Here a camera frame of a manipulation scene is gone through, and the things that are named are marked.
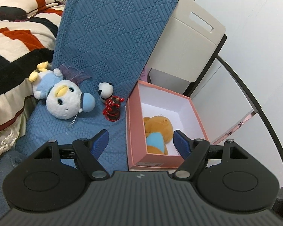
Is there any brown bear plush toy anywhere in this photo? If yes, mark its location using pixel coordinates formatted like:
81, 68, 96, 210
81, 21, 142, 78
143, 115, 174, 156

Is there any black curved metal tube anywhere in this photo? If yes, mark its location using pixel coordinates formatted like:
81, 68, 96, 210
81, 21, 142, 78
182, 34, 283, 200

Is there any pink paper bag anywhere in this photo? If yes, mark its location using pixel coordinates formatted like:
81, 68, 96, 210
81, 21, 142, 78
140, 65, 149, 83

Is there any pink cardboard box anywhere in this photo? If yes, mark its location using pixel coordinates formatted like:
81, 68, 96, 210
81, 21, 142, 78
126, 80, 210, 172

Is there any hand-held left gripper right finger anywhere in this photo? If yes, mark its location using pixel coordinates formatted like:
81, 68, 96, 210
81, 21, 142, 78
174, 129, 251, 181

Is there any small panda plush toy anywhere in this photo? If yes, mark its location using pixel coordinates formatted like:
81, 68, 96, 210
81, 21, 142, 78
98, 82, 114, 103

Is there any red black figurine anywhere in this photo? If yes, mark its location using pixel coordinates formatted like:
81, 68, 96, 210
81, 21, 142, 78
103, 96, 125, 122

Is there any beige lace bed sheet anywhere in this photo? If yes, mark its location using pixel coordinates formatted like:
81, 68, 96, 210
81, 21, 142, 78
0, 91, 36, 163

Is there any blue white penguin plush toy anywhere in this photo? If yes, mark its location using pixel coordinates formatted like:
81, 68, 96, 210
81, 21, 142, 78
29, 61, 96, 120

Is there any blue quilted chair cover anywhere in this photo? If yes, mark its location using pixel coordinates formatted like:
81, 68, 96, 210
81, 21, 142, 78
0, 0, 178, 184

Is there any white cardboard box lid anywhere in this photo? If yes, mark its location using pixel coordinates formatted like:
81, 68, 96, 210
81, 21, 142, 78
147, 0, 226, 97

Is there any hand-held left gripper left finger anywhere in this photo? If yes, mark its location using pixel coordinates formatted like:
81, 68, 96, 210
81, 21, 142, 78
34, 129, 110, 181

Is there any red black striped blanket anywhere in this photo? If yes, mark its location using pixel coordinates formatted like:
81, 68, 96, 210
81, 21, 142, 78
0, 0, 66, 132

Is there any purple mesh pouch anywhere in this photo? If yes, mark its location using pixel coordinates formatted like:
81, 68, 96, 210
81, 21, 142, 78
60, 64, 93, 85

